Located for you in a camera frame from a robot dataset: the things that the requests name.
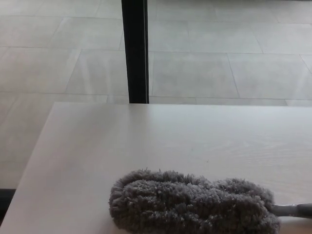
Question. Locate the grey fluffy microfibre duster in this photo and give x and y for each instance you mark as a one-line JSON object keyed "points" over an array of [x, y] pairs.
{"points": [[185, 204]]}

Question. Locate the black vertical window frame post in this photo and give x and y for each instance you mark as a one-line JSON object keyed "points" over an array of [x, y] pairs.
{"points": [[135, 51]]}

